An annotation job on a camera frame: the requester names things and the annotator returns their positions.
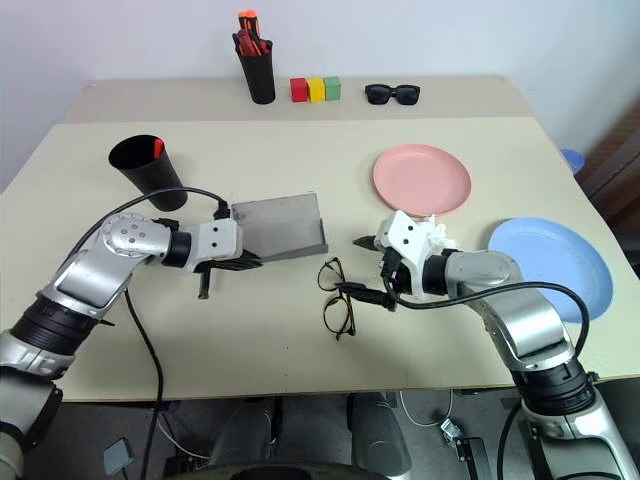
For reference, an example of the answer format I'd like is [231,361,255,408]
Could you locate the black plastic cup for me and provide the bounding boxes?
[108,133,190,213]

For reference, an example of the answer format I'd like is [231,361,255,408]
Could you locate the blue plate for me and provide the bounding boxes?
[486,216,615,322]

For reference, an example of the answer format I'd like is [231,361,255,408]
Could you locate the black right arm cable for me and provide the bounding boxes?
[382,257,593,359]

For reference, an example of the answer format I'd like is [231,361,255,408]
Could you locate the tall black pen holder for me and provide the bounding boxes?
[235,48,278,106]

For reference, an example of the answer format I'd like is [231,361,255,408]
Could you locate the white floor cable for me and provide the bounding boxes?
[398,388,454,428]

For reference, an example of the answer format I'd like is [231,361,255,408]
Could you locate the grey square floor box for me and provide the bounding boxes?
[102,437,136,477]

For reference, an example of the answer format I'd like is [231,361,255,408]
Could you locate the dark grey rounded shape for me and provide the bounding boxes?
[208,397,282,467]
[346,392,414,477]

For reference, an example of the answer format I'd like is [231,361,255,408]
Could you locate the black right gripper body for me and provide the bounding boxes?
[380,248,404,294]

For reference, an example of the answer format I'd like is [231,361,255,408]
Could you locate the black sunglasses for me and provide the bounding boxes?
[363,83,422,107]

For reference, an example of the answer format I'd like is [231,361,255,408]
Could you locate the black floor bracket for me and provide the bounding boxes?
[452,436,490,477]

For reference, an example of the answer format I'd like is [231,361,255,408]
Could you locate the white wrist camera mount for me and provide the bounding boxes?
[375,209,460,302]
[180,217,247,274]

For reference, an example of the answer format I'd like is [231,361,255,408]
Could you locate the blue round object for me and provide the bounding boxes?
[559,148,587,177]

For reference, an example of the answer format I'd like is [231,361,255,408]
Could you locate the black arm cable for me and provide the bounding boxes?
[62,185,234,480]
[382,257,593,359]

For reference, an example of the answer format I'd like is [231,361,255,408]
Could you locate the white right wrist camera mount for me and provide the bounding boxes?
[375,209,460,302]

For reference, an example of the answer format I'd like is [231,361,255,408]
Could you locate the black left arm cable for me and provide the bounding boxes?
[62,185,234,480]

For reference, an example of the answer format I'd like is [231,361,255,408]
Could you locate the brown wooden cabinet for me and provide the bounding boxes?
[581,98,640,242]

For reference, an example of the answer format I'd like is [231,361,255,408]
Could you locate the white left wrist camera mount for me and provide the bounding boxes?
[180,217,247,274]

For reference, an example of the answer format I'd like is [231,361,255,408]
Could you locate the thin-rimmed clear eyeglasses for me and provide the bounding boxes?
[317,256,358,343]

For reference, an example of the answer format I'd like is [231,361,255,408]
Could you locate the pink plate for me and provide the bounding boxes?
[371,143,473,218]

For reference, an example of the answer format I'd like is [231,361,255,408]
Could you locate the grey open glasses case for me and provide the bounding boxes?
[230,192,330,264]

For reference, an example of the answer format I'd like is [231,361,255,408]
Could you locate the small grey plug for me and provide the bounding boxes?
[439,418,465,445]

